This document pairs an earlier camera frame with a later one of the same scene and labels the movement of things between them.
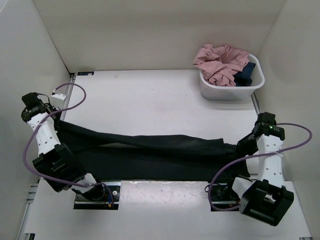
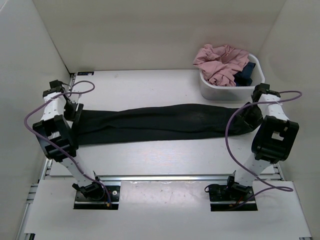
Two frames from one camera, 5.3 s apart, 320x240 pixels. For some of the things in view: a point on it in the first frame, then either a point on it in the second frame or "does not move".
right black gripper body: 248,145 to 252,115
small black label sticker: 85,73 does not move
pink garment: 219,64 does not move
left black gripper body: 56,117 to 69,111
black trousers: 102,155 to 159,123
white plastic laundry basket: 212,91 does not move
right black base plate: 223,198 does not move
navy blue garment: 243,78 does not move
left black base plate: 105,203 does not move
